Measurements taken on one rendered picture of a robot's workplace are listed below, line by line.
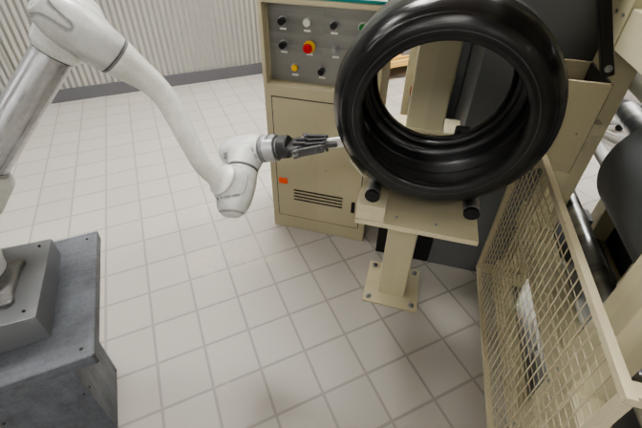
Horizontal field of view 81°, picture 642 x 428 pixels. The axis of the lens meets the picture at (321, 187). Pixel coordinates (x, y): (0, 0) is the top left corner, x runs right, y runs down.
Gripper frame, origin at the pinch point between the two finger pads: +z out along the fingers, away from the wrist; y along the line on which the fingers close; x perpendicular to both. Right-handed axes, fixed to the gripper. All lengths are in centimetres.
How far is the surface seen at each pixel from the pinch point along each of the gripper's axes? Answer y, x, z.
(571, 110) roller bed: 19, 6, 66
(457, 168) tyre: 7.5, 16.9, 33.6
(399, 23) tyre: -10.3, -33.0, 23.8
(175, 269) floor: 11, 74, -111
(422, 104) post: 26.1, 2.2, 23.4
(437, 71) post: 26.1, -8.6, 28.9
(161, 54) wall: 227, 5, -241
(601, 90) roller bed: 19, 1, 72
